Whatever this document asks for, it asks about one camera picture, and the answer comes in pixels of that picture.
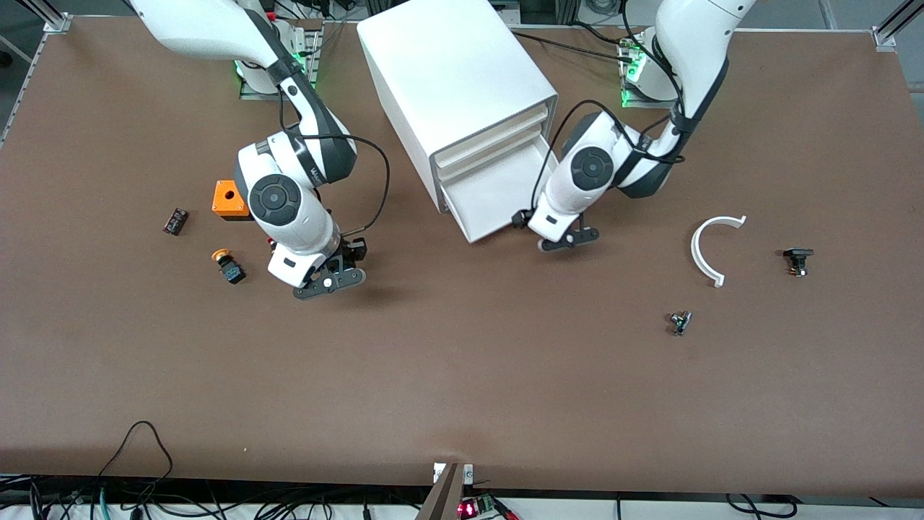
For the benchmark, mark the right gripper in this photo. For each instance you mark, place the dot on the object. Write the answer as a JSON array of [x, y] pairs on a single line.
[[354, 250]]

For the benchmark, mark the black square-cap push button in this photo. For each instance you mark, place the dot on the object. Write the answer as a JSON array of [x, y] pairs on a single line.
[[798, 254]]

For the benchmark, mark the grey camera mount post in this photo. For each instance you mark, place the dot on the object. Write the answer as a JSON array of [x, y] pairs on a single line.
[[442, 498]]

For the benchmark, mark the circuit board with red LED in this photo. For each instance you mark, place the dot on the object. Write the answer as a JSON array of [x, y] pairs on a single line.
[[473, 509]]

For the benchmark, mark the orange box with hole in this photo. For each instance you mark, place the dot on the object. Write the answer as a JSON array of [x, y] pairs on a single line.
[[225, 202]]

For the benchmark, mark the orange-cap push button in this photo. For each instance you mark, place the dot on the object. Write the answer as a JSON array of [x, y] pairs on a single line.
[[231, 271]]

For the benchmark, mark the small metal switch part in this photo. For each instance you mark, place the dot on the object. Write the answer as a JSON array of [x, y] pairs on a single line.
[[680, 322]]

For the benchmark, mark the aluminium frame profile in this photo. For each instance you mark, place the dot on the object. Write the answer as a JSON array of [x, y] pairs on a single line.
[[891, 29], [54, 20]]

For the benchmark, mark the small dark brown component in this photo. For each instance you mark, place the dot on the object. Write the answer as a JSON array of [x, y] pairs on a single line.
[[175, 221]]

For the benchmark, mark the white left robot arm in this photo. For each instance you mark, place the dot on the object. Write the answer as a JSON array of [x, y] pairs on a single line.
[[592, 167]]

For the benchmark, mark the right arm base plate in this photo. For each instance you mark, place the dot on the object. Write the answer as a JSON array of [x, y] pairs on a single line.
[[249, 90]]

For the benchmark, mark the white lowest drawer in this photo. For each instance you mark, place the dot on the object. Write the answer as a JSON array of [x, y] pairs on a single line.
[[491, 195]]

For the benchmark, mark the white highest drawer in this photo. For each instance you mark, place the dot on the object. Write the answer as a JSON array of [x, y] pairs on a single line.
[[491, 138]]

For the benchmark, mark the white middle drawer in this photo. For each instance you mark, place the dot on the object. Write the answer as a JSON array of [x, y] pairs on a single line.
[[491, 154]]

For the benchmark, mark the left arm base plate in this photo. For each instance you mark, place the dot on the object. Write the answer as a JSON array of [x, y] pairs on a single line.
[[635, 97]]

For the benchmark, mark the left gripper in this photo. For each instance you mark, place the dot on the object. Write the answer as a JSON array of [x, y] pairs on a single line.
[[518, 218]]

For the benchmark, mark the white drawer cabinet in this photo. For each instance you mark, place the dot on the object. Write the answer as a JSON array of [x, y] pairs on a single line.
[[447, 72]]

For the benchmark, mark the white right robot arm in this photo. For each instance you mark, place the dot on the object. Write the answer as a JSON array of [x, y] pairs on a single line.
[[281, 198]]

